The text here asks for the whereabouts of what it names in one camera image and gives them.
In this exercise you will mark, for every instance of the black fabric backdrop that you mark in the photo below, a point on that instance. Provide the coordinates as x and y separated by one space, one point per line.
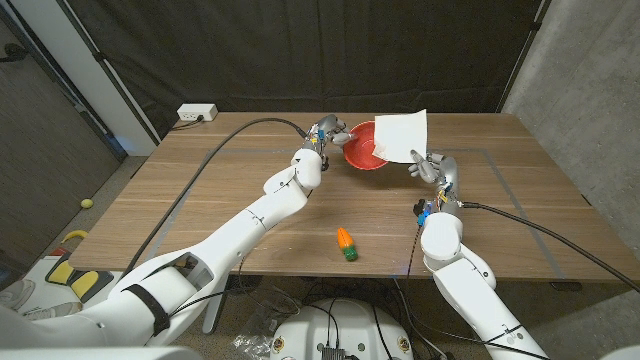
300 50

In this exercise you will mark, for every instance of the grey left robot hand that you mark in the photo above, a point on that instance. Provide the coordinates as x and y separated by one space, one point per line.
327 125

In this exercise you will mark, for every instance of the small yellow ball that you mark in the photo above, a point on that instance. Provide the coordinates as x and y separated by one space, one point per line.
87 203

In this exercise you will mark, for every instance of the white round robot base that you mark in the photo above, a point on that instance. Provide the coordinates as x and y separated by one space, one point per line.
350 325

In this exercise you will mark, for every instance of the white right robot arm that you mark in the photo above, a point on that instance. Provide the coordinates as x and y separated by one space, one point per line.
465 290

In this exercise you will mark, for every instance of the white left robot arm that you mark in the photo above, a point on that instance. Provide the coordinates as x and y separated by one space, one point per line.
240 225

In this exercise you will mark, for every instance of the white power strip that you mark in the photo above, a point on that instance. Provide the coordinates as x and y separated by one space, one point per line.
196 112

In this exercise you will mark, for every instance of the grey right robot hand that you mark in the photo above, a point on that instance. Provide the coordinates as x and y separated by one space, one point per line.
445 170

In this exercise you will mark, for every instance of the blue black right wrist camera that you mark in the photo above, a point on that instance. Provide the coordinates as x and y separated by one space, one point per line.
422 217

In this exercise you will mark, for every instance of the white paper napkin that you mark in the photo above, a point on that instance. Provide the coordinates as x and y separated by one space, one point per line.
400 135

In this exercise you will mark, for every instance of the white grey sneaker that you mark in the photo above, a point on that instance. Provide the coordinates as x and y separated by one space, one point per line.
15 292
52 310

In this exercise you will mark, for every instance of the yellow black foam pad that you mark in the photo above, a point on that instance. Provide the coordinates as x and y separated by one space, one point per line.
61 272
87 285

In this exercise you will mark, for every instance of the orange green toy carrot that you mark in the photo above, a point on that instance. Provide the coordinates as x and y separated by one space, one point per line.
345 240

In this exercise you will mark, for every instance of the red plastic bowl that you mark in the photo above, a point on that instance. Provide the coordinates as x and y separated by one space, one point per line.
360 150

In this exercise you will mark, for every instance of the grey metal table leg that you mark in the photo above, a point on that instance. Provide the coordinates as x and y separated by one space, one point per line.
216 315
472 325

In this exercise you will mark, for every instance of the black backdrop stand pole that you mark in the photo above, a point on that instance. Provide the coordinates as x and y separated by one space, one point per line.
536 25
100 57

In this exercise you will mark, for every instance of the clear plastic bag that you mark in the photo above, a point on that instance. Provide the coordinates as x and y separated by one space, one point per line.
260 330

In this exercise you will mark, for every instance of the yellow toy banana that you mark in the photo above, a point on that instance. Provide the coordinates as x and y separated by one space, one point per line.
75 233

